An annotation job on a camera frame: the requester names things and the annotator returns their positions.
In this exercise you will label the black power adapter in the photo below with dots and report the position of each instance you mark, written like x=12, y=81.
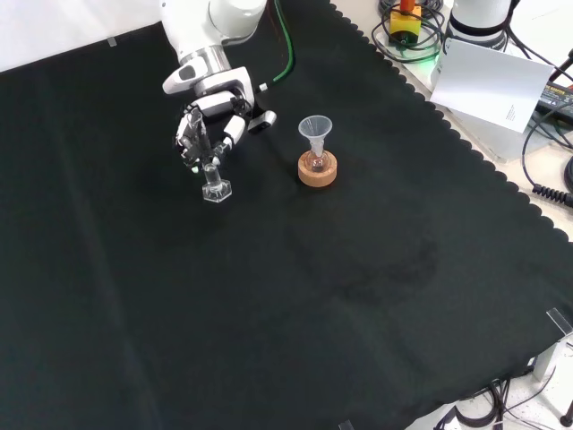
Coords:
x=557, y=96

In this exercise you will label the small round-bottom glass flask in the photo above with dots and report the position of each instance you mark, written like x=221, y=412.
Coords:
x=318, y=163

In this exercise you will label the black tripod leg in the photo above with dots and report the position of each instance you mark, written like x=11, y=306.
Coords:
x=561, y=68

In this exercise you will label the white metal bracket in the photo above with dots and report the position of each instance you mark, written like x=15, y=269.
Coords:
x=553, y=358

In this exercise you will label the pale white board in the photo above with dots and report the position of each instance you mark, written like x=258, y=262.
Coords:
x=488, y=80

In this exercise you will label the yellow stop button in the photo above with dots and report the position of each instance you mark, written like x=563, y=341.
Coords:
x=405, y=24

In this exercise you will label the clear plastic funnel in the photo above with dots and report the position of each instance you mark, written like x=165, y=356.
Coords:
x=315, y=127

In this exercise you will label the clear glass graduated cylinder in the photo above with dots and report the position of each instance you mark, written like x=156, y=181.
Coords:
x=217, y=190

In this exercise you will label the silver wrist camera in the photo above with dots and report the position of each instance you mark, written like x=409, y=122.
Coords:
x=263, y=122

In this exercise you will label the black bench cloth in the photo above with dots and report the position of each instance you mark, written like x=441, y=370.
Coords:
x=268, y=291

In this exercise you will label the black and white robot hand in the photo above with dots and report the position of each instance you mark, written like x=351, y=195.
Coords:
x=224, y=87

